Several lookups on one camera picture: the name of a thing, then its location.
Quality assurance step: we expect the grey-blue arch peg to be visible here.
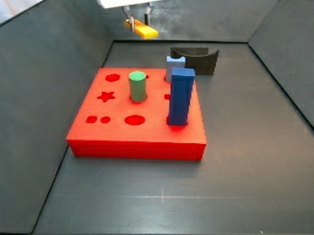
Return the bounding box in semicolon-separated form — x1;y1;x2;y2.
165;56;186;82

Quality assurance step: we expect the green cylinder peg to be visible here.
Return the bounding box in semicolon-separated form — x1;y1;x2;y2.
128;71;145;102

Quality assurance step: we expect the red shape-sorter base block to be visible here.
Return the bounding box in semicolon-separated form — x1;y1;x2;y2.
67;68;207;161

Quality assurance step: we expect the black curved fixture stand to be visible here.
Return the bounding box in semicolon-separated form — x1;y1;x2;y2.
171;47;219;75

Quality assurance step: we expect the dark blue square peg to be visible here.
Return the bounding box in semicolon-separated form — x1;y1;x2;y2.
168;68;195;126

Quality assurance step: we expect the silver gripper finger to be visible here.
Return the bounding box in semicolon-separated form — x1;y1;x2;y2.
123;6;135;32
143;3;153;26

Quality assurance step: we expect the yellow slotted square-circle block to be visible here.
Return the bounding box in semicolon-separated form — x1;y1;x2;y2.
124;19;157;39

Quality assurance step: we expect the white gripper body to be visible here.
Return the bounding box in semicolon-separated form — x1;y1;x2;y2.
97;0;160;9

